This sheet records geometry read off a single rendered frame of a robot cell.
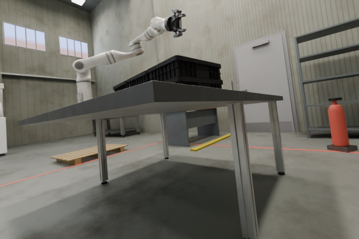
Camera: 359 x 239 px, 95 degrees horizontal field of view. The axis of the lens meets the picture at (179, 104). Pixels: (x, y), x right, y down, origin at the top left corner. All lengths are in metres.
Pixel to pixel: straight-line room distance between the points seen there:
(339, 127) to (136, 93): 2.59
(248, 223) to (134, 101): 0.80
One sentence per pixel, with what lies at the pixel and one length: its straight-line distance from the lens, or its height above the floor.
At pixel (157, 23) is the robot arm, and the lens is 1.10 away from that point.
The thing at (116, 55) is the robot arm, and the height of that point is 1.10.
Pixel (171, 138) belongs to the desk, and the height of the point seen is 0.14.
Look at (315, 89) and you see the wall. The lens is 4.19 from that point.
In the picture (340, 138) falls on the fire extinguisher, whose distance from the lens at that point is 2.76.
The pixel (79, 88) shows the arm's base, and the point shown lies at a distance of 1.34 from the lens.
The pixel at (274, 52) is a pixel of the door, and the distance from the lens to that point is 4.32.
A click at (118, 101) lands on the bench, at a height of 0.68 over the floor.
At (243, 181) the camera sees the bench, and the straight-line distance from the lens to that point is 0.89.
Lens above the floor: 0.64
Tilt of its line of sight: 3 degrees up
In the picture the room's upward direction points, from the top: 6 degrees counter-clockwise
